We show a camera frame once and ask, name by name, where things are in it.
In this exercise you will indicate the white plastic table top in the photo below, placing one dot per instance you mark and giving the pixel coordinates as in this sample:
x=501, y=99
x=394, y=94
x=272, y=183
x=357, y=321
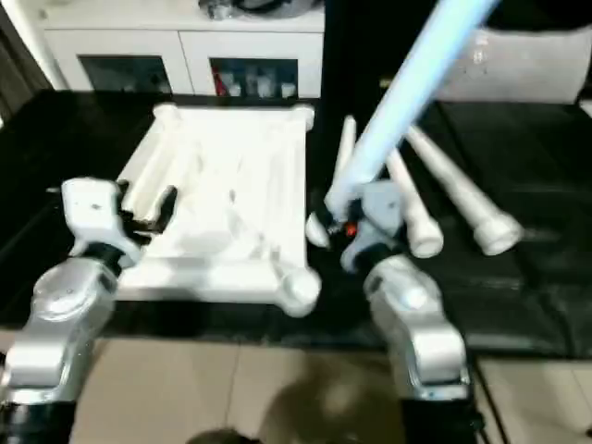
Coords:
x=222, y=176

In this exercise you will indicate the white plastic table leg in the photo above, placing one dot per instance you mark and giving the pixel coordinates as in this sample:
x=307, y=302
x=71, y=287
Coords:
x=462, y=194
x=347, y=139
x=402, y=185
x=407, y=92

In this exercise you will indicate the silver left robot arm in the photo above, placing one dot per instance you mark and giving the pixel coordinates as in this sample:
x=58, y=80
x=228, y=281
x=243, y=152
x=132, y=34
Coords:
x=60, y=314

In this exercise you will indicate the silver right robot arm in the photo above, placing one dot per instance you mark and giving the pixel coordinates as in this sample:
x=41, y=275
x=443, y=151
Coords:
x=416, y=314

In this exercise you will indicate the small red item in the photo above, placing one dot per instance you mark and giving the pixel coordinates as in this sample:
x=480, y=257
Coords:
x=217, y=81

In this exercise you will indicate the white cabinet with glass doors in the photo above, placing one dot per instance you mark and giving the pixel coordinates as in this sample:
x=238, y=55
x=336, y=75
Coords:
x=185, y=46

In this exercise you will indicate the grey curtain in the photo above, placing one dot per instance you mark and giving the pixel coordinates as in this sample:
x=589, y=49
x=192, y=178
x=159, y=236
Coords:
x=20, y=69

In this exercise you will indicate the black padded mat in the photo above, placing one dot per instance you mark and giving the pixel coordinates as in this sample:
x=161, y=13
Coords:
x=509, y=185

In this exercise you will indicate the dark round object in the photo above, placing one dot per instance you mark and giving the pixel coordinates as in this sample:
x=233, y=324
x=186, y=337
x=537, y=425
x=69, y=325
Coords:
x=277, y=4

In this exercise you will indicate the grey pillow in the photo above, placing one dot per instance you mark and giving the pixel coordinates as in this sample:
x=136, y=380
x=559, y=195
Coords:
x=518, y=65

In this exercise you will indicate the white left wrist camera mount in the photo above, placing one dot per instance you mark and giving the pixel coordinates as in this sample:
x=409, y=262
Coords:
x=92, y=213

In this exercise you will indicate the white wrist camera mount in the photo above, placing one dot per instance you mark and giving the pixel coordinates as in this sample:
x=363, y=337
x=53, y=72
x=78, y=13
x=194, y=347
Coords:
x=379, y=208
x=92, y=213

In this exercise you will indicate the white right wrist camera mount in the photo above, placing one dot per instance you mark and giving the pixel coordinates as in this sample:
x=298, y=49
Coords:
x=379, y=208

